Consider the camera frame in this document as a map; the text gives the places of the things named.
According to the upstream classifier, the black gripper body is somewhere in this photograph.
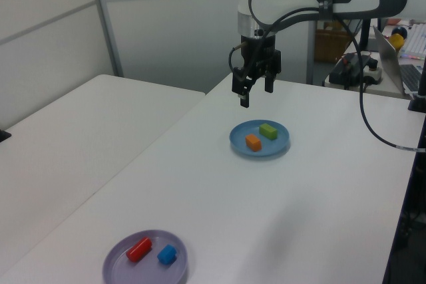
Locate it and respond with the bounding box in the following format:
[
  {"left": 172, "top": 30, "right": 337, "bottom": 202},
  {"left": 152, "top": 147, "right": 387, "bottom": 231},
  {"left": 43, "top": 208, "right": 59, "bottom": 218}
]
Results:
[{"left": 240, "top": 33, "right": 278, "bottom": 80}]

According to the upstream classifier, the green block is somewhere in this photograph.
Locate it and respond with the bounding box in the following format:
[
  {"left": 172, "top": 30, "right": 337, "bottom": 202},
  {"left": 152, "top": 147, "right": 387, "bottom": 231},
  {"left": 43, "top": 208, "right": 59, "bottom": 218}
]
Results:
[{"left": 259, "top": 122, "right": 278, "bottom": 140}]

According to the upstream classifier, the orange block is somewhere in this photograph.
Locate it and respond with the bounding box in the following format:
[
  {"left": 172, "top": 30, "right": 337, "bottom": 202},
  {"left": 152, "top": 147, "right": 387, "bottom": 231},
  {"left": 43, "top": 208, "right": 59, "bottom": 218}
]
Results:
[{"left": 245, "top": 134, "right": 263, "bottom": 152}]

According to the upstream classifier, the blue block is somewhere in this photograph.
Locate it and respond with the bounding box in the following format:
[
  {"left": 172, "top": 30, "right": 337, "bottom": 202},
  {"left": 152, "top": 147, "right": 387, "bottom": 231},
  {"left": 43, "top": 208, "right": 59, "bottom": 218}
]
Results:
[{"left": 156, "top": 244, "right": 177, "bottom": 265}]

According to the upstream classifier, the red cylinder block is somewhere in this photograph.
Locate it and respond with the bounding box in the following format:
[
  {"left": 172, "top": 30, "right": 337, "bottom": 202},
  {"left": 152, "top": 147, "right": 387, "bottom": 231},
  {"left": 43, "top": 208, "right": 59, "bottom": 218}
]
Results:
[{"left": 126, "top": 236, "right": 153, "bottom": 263}]

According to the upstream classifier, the blue plate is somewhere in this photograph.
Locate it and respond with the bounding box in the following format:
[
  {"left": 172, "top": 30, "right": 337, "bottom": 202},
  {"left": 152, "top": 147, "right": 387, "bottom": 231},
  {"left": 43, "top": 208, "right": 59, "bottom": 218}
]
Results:
[{"left": 228, "top": 119, "right": 291, "bottom": 158}]

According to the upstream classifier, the brown cardboard box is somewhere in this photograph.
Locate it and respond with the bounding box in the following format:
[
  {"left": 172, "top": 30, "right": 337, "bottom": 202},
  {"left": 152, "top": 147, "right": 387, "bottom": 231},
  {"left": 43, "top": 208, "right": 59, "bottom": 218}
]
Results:
[{"left": 314, "top": 21, "right": 359, "bottom": 63}]

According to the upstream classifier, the black power box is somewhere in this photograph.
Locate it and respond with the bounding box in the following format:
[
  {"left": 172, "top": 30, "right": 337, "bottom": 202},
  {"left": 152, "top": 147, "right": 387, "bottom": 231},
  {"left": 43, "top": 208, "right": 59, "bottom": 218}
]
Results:
[{"left": 329, "top": 53, "right": 373, "bottom": 86}]

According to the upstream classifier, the black monitor stand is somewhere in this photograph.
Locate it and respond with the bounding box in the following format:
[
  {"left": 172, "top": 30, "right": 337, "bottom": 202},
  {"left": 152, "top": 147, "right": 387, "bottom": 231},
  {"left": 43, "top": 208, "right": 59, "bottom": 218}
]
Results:
[{"left": 356, "top": 19, "right": 380, "bottom": 53}]

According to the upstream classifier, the silver laptop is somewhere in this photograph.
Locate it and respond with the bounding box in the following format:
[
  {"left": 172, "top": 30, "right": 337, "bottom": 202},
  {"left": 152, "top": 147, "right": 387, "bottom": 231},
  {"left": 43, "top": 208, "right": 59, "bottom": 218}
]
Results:
[{"left": 372, "top": 25, "right": 426, "bottom": 96}]

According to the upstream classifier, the yellow ball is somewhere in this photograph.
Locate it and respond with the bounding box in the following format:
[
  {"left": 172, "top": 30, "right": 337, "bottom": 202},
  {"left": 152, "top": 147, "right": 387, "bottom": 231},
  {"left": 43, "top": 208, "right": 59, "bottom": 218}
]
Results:
[{"left": 389, "top": 33, "right": 406, "bottom": 53}]

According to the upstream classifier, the white keyboard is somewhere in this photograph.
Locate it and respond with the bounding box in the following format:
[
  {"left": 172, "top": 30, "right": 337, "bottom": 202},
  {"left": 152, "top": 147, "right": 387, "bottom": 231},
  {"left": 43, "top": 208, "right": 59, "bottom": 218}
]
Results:
[{"left": 399, "top": 23, "right": 426, "bottom": 61}]

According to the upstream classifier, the purple plate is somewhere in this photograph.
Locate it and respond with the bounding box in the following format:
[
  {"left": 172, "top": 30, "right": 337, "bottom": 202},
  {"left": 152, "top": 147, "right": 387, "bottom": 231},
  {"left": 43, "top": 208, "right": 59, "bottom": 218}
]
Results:
[{"left": 101, "top": 229, "right": 189, "bottom": 284}]

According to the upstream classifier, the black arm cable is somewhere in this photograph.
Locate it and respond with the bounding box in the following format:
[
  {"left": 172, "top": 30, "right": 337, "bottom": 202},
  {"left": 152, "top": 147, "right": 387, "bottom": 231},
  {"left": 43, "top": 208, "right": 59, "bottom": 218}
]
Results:
[{"left": 228, "top": 7, "right": 426, "bottom": 152}]

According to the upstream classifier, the dark frame post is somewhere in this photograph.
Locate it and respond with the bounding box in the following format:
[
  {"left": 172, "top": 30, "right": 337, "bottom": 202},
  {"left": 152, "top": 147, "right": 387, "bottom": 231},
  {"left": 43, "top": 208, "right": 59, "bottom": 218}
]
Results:
[{"left": 382, "top": 150, "right": 426, "bottom": 284}]

